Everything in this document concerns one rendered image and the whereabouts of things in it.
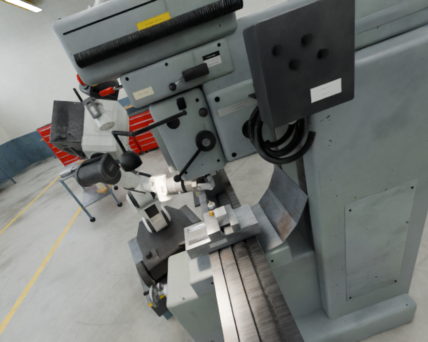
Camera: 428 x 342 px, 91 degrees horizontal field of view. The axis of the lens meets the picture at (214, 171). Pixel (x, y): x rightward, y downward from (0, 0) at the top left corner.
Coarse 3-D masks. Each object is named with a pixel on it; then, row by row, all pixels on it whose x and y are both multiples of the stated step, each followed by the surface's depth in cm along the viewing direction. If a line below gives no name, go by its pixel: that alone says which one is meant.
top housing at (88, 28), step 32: (128, 0) 52; (160, 0) 53; (192, 0) 54; (64, 32) 53; (96, 32) 54; (128, 32) 55; (192, 32) 57; (224, 32) 59; (96, 64) 57; (128, 64) 58
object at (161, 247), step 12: (180, 216) 188; (144, 228) 190; (168, 228) 180; (180, 228) 175; (144, 240) 176; (156, 240) 172; (168, 240) 164; (180, 240) 160; (144, 252) 164; (156, 252) 154; (168, 252) 153; (156, 264) 149; (156, 276) 152
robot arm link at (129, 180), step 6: (126, 174) 107; (132, 174) 112; (138, 174) 117; (150, 174) 121; (120, 180) 103; (126, 180) 107; (132, 180) 111; (138, 180) 115; (120, 186) 107; (126, 186) 110; (132, 186) 113; (132, 192) 116; (138, 192) 116; (144, 192) 118
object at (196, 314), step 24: (288, 240) 114; (168, 264) 126; (288, 264) 104; (312, 264) 107; (168, 288) 112; (192, 288) 108; (288, 288) 113; (312, 288) 117; (192, 312) 109; (216, 312) 113; (192, 336) 119; (216, 336) 123
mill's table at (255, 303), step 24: (216, 264) 92; (240, 264) 88; (264, 264) 85; (216, 288) 82; (240, 288) 79; (264, 288) 78; (240, 312) 73; (264, 312) 70; (288, 312) 68; (240, 336) 68; (264, 336) 65; (288, 336) 63
